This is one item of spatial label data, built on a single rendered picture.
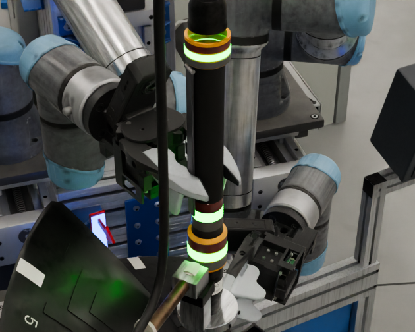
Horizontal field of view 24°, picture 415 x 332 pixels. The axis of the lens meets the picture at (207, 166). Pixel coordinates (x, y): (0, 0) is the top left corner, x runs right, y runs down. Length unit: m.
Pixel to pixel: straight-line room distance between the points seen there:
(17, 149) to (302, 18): 0.64
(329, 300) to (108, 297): 0.86
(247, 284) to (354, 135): 2.44
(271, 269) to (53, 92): 0.39
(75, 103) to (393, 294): 2.06
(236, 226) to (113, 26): 0.33
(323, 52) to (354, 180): 1.73
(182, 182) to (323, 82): 2.66
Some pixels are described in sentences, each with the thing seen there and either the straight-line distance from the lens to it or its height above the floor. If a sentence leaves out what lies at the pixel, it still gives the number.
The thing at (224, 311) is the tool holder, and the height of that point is 1.31.
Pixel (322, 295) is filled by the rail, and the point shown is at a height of 0.83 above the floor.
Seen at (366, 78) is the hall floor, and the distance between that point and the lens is 4.05.
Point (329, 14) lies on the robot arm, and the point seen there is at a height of 1.45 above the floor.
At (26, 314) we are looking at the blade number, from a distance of 0.96.
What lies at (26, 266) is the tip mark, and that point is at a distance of 0.98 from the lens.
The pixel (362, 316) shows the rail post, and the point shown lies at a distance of 1.93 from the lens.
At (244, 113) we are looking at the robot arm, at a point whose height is 1.29.
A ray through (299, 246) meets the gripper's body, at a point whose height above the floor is 1.21.
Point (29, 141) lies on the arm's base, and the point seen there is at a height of 1.07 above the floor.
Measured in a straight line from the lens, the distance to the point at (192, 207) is 1.00.
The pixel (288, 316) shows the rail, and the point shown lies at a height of 0.81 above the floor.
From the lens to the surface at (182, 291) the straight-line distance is 1.01.
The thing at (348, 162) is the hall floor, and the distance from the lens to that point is 3.55.
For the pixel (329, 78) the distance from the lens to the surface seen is 3.61.
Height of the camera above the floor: 2.10
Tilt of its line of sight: 37 degrees down
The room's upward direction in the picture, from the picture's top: straight up
